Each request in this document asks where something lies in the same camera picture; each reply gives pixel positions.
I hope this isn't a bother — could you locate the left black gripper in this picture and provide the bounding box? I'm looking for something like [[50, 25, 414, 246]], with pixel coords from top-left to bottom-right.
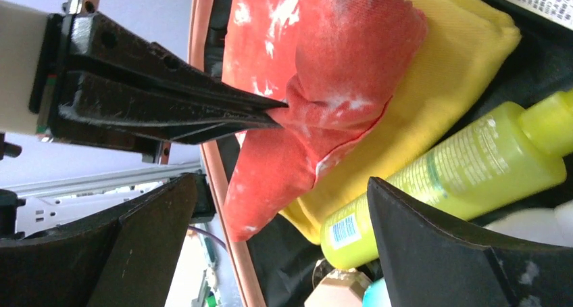
[[28, 0, 286, 164]]

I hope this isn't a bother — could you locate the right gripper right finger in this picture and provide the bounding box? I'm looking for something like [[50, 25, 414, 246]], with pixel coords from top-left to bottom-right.
[[367, 176, 573, 307]]

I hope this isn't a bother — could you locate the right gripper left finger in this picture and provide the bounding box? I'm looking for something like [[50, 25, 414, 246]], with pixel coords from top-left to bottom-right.
[[1, 174, 198, 306]]

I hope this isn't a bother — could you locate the pink hard-shell suitcase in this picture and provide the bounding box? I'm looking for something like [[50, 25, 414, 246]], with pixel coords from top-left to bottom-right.
[[201, 0, 572, 306]]

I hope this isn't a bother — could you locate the red printed package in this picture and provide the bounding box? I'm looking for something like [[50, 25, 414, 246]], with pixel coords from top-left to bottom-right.
[[223, 0, 428, 241]]

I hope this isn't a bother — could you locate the pink blue spray bottle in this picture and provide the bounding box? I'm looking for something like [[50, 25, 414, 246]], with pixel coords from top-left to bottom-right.
[[362, 202, 573, 307]]

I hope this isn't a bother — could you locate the pink hexagonal lid jar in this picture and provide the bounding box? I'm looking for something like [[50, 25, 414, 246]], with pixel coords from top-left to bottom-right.
[[304, 269, 372, 307]]

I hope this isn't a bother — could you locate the green yellow bottle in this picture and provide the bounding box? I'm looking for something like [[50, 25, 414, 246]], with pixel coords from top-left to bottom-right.
[[319, 89, 573, 271]]

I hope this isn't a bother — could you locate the yellow folded cloth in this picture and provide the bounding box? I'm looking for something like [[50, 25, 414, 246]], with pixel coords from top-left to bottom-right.
[[281, 0, 521, 244]]

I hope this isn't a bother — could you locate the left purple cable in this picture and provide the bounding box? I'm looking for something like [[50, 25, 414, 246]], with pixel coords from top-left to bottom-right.
[[188, 225, 228, 253]]

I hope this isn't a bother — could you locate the aluminium frame profile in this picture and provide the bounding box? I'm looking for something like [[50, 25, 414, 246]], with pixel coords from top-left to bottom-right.
[[2, 162, 203, 197]]

